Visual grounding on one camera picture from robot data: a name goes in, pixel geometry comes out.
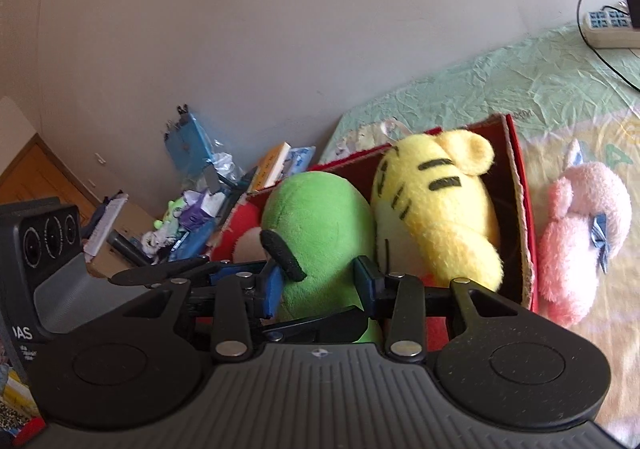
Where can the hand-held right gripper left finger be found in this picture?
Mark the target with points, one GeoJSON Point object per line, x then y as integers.
{"type": "Point", "coordinates": [272, 289]}

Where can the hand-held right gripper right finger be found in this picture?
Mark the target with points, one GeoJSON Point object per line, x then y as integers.
{"type": "Point", "coordinates": [365, 289]}

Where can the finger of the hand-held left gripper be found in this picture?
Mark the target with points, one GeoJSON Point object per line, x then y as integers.
{"type": "Point", "coordinates": [320, 326]}
{"type": "Point", "coordinates": [150, 274]}

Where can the green plush toy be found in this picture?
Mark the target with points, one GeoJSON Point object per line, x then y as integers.
{"type": "Point", "coordinates": [320, 229]}

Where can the yellow tiger plush toy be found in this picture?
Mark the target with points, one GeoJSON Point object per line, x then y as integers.
{"type": "Point", "coordinates": [435, 209]}

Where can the red cardboard box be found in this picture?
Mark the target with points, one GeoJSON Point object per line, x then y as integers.
{"type": "Point", "coordinates": [517, 164]}

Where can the black cylinder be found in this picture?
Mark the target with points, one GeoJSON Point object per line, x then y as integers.
{"type": "Point", "coordinates": [127, 248]}

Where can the blue flat case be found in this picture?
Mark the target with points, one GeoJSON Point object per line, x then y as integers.
{"type": "Point", "coordinates": [192, 239]}

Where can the open cardboard box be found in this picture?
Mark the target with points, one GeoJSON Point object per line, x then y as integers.
{"type": "Point", "coordinates": [135, 219]}

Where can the small green toy figure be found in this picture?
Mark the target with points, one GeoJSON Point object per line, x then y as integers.
{"type": "Point", "coordinates": [174, 211]}

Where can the red plush toy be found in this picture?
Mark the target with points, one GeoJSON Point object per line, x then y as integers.
{"type": "Point", "coordinates": [245, 224]}

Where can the purple white carton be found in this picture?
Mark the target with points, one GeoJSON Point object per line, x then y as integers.
{"type": "Point", "coordinates": [202, 209]}

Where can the orange book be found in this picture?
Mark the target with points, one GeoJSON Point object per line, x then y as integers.
{"type": "Point", "coordinates": [270, 166]}

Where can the clear plastic bag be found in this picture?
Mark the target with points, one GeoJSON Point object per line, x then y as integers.
{"type": "Point", "coordinates": [227, 166]}

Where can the light blue booklet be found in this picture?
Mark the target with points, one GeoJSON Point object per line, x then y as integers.
{"type": "Point", "coordinates": [300, 159]}

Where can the blue plastic packet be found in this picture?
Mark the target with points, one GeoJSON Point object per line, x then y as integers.
{"type": "Point", "coordinates": [187, 144]}

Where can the pale pink plush rabbit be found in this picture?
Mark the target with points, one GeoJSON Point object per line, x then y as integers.
{"type": "Point", "coordinates": [575, 229]}

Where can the white power strip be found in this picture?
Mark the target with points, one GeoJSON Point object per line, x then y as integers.
{"type": "Point", "coordinates": [607, 26]}

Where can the black charger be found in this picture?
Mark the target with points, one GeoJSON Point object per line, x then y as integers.
{"type": "Point", "coordinates": [632, 4]}

